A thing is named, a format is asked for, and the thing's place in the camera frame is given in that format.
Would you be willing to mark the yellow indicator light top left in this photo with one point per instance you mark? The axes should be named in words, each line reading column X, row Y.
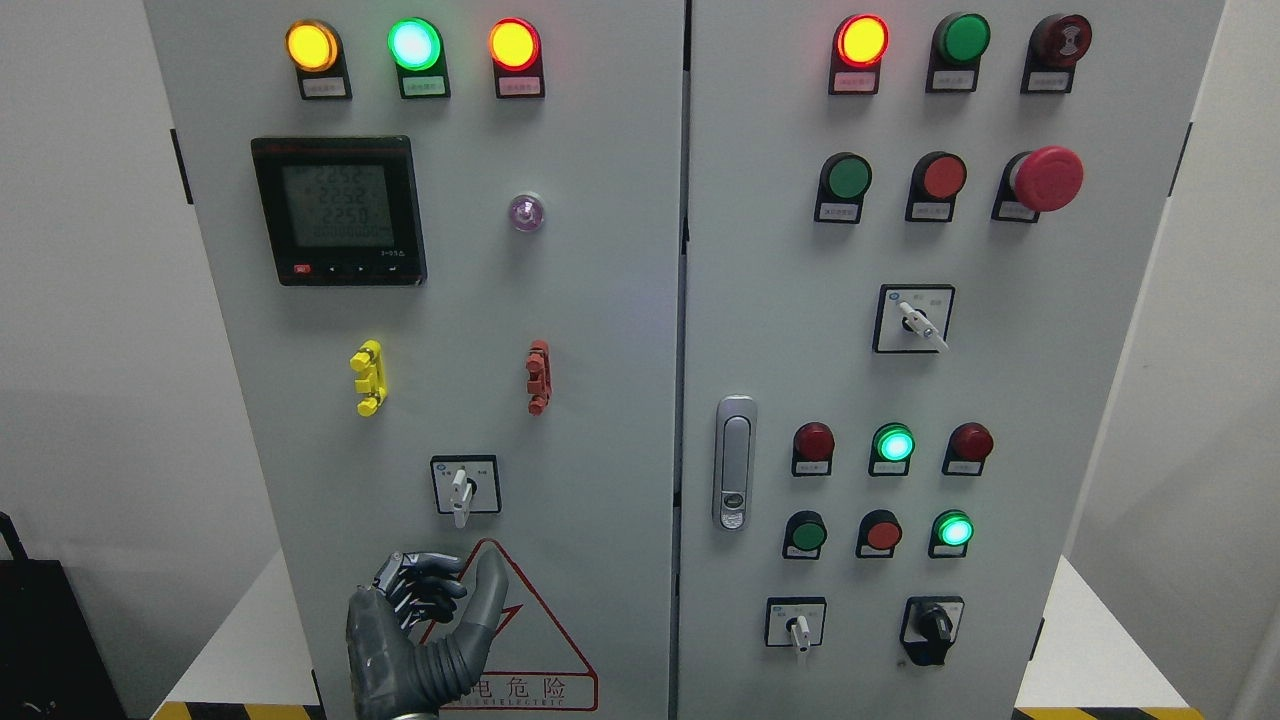
column 317, row 54

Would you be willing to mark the silver cabinet door handle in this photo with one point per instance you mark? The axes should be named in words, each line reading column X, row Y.
column 733, row 466

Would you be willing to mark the red electrical hazard sticker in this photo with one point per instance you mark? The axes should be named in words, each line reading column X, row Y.
column 533, row 665

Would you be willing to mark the yellow terminal connector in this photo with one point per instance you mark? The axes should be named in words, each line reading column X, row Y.
column 370, row 382

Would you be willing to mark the red push button lower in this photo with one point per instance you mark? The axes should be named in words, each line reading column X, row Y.
column 879, row 534

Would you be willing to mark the dark red indicator light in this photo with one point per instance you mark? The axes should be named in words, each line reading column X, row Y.
column 968, row 449
column 813, row 450

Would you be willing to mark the dark red indicator light left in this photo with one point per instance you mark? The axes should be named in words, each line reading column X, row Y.
column 813, row 450

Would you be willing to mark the orange red-ringed indicator light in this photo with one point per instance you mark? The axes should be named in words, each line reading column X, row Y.
column 515, row 48

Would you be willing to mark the green push button top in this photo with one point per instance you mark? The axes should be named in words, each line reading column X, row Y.
column 958, row 43

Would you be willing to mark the red terminal connector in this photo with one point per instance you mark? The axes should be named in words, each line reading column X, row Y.
column 538, row 385

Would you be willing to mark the dark red buzzer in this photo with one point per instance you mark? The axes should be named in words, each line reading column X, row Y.
column 1055, row 47

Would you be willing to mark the green push button second row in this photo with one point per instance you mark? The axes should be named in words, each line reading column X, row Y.
column 843, row 181

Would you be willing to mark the small white selector switch bottom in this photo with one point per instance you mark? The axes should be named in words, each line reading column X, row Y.
column 795, row 622

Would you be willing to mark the green push button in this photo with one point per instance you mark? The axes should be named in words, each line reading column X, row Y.
column 958, row 43
column 804, row 536

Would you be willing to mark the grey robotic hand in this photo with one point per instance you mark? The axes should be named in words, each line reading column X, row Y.
column 416, row 638

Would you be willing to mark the green lit indicator middle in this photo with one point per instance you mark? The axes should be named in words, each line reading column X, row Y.
column 891, row 448

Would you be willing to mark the black digital power meter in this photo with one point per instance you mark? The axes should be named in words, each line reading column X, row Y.
column 341, row 210

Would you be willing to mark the dark red indicator light right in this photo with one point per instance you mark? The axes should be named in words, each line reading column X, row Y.
column 968, row 449

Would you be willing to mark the white selector switch right door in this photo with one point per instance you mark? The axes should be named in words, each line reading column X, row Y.
column 913, row 318

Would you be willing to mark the red push button second row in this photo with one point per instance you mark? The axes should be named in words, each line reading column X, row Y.
column 936, row 181

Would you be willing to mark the green push button lower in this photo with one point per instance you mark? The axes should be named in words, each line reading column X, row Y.
column 804, row 536

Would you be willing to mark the small clear bulb light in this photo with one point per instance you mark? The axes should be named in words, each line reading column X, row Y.
column 527, row 212

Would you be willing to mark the green lit indicator lower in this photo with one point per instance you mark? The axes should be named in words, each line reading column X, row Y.
column 951, row 533

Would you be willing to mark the white rotary selector switch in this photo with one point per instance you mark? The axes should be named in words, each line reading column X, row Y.
column 465, row 486

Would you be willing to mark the black bag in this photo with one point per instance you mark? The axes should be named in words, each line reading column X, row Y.
column 50, row 666

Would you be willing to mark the orange indicator light right door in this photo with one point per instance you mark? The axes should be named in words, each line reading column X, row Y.
column 857, row 50

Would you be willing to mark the green lit indicator light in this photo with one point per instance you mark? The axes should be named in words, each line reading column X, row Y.
column 416, row 47

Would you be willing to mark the grey electrical cabinet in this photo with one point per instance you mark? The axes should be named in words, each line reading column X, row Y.
column 677, row 150

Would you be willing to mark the red emergency stop button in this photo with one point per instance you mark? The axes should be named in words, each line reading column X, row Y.
column 1037, row 181

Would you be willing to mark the black knob selector switch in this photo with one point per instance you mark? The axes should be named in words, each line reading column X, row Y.
column 929, row 628

